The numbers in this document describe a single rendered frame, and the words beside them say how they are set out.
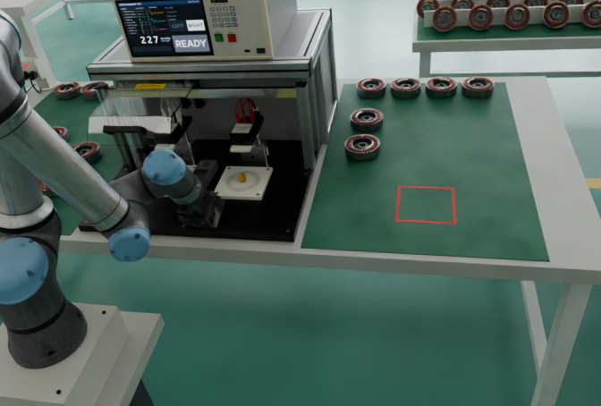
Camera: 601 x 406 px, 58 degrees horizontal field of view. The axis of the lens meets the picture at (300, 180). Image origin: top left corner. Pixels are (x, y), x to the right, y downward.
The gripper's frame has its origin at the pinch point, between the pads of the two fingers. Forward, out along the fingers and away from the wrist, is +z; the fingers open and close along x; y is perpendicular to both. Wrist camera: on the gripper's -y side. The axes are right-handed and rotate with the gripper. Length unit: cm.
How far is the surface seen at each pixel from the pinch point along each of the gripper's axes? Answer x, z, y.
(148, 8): -24, -19, -51
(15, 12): -89, 2, -69
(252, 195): 4.8, 13.0, -10.0
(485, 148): 71, 31, -37
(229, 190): -2.9, 13.9, -11.3
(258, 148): 2.1, 19.0, -28.2
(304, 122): 18.3, 8.0, -31.8
